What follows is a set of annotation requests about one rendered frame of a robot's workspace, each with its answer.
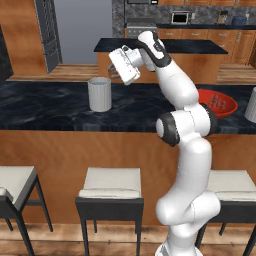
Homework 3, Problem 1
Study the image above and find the steel oven with hob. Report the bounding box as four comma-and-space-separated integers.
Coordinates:
124, 22, 158, 39

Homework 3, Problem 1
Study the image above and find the grey fridge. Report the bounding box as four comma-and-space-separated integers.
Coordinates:
33, 0, 64, 75

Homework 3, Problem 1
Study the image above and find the wooden counter with dark top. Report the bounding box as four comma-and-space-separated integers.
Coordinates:
0, 80, 256, 228

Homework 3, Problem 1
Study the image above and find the black stool with white cushion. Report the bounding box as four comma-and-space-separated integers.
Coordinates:
0, 165, 54, 256
74, 167, 145, 256
194, 169, 256, 256

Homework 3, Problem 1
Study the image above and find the red ice bowl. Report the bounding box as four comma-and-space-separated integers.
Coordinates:
197, 88, 239, 119

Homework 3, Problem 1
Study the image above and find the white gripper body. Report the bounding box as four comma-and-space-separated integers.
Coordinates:
108, 48, 142, 86

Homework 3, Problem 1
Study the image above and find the wooden wall cupboards run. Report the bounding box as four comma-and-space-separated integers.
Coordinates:
157, 0, 256, 8

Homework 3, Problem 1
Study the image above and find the white ribbed glass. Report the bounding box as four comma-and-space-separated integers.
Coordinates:
87, 76, 113, 113
244, 94, 256, 124

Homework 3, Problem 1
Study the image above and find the dark microwave oven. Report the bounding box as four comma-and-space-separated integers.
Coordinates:
126, 0, 160, 5

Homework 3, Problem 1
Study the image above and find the wooden island with dark top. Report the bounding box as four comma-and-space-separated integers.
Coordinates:
93, 37, 229, 85

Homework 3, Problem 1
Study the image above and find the white toaster oven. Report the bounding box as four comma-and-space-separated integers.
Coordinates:
170, 10, 191, 25

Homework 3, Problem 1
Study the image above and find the dark coffee machine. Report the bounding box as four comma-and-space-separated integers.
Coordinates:
216, 9, 230, 25

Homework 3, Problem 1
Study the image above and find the wooden base cupboards run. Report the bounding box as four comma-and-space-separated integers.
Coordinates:
156, 27, 256, 66

